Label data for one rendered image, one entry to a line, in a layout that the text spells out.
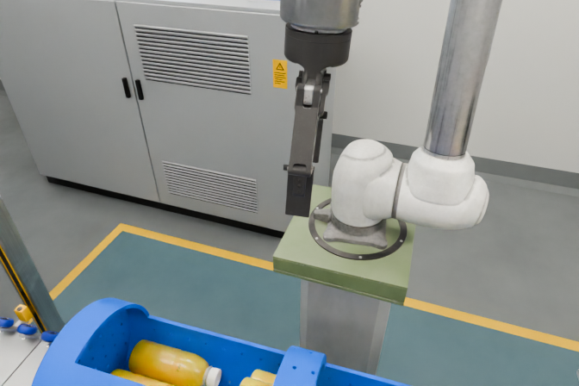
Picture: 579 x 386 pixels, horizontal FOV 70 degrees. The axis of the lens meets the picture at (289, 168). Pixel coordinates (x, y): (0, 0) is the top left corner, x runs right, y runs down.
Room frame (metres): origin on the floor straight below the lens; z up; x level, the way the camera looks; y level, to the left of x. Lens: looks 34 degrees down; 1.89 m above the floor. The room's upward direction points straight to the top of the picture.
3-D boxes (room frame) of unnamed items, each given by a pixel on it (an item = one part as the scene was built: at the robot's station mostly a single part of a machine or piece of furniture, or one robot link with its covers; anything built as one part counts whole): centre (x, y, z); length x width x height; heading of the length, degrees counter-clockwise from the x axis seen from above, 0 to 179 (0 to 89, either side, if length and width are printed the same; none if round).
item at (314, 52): (0.47, -0.03, 1.72); 0.08 x 0.07 x 0.09; 172
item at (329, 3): (0.47, -0.03, 1.80); 0.09 x 0.09 x 0.06
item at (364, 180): (0.92, -0.21, 1.23); 0.18 x 0.16 x 0.22; 69
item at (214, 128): (2.47, 0.82, 0.72); 2.15 x 0.54 x 1.45; 71
